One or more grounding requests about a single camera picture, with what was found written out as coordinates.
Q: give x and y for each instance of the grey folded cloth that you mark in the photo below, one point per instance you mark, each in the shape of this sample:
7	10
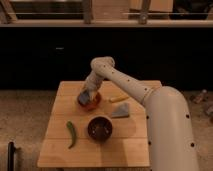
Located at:
121	111

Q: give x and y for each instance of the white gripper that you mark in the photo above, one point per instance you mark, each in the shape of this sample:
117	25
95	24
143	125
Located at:
93	82

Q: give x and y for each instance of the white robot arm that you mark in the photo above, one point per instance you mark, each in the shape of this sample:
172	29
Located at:
169	127

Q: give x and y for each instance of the metal window rail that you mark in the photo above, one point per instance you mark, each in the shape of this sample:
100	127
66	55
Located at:
112	24

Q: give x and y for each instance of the green chili pepper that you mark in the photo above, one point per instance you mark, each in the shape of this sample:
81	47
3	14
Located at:
72	131

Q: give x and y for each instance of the dark brown wooden bowl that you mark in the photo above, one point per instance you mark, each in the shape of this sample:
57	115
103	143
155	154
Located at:
99	129

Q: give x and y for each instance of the yellow banana toy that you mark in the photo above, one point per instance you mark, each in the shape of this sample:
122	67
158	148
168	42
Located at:
118	99

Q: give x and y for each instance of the red bowl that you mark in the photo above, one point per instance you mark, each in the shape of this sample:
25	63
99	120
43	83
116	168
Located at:
93	104

